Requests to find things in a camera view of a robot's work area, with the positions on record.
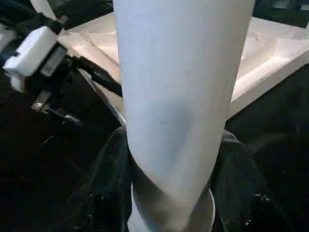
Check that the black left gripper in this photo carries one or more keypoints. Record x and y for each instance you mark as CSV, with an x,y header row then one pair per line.
x,y
53,67

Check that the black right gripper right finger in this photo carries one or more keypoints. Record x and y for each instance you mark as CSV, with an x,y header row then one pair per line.
x,y
243,188

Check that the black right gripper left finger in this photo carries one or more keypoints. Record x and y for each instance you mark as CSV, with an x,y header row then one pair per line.
x,y
101,188

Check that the white plastic table top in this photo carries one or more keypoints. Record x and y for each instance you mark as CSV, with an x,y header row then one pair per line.
x,y
265,60

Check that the black plastic mat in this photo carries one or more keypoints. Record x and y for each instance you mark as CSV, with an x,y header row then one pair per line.
x,y
277,135

